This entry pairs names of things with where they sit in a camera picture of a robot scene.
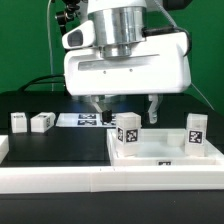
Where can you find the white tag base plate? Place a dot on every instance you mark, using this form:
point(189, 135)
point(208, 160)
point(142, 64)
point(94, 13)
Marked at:
point(83, 120)

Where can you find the white square tabletop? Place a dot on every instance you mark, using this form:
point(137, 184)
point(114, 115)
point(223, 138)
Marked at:
point(159, 147)

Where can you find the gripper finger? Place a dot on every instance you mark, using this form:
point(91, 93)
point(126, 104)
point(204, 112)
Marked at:
point(154, 103)
point(99, 104)

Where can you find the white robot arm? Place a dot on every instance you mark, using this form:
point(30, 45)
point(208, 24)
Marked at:
point(112, 52)

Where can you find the white obstacle fence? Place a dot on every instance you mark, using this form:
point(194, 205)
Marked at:
point(99, 179)

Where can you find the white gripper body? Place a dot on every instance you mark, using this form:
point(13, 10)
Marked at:
point(157, 65)

